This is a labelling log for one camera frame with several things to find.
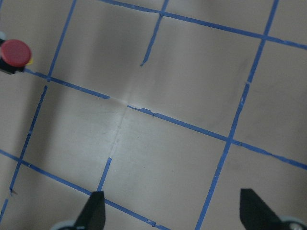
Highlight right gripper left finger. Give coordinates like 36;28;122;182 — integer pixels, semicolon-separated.
74;191;106;230

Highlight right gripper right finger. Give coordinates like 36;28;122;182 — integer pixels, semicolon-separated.
239;188;282;230

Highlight red emergency stop button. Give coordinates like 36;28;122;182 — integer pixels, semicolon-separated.
0;39;32;75

